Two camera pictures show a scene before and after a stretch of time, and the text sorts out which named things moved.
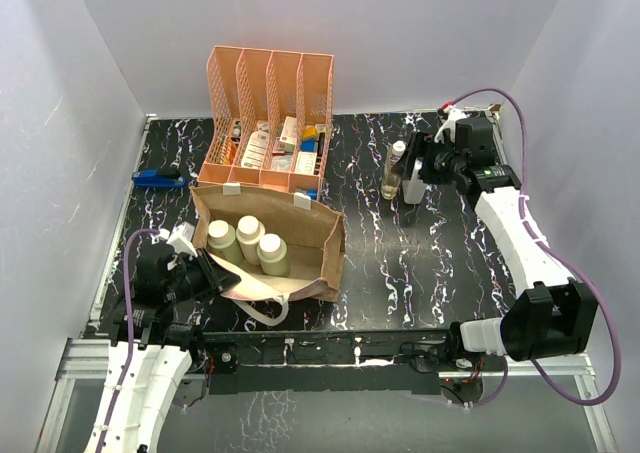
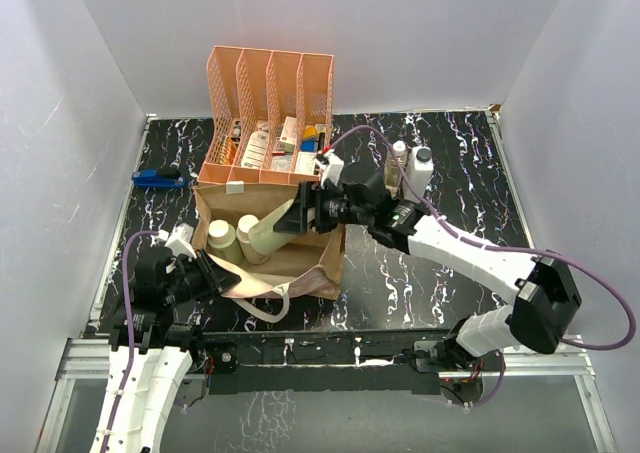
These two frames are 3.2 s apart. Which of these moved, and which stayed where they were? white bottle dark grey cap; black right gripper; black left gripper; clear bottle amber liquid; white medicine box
Moved: black right gripper
Stayed: clear bottle amber liquid; white bottle dark grey cap; white medicine box; black left gripper
